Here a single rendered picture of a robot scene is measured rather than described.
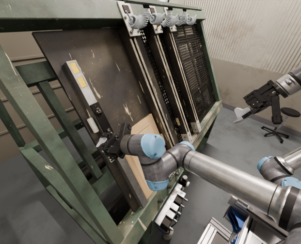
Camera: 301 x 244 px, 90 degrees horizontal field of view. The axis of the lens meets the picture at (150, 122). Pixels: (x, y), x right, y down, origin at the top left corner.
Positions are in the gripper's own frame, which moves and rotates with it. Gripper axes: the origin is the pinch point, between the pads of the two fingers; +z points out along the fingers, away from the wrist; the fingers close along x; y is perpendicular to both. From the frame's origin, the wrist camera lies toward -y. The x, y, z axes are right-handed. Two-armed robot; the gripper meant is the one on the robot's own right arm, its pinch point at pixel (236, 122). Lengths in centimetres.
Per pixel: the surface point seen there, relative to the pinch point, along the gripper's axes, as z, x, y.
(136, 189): 67, 16, -5
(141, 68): 25, 6, 62
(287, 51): -79, -296, 83
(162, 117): 43, -14, 32
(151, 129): 51, -5, 28
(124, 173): 61, 24, 7
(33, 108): 41, 65, 38
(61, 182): 122, 39, 27
